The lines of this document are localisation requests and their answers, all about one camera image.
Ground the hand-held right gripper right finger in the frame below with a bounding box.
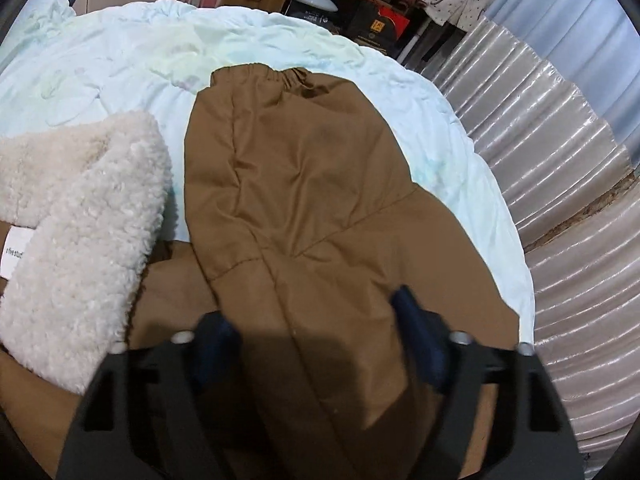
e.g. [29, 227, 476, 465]
[390, 285, 587, 480]

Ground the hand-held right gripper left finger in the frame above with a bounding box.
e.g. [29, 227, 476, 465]
[56, 311, 246, 480]

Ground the brown fleece-lined jacket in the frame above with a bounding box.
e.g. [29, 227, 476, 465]
[0, 62, 523, 480]

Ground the silver ribbed foil sheet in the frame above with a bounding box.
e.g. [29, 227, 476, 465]
[425, 15, 640, 480]

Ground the white pole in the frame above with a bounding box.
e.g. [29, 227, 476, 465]
[400, 20, 431, 64]

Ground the light blue floral quilt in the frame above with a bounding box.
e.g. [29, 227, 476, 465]
[0, 0, 536, 341]

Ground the black box with red print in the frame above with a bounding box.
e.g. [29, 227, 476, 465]
[350, 0, 411, 47]

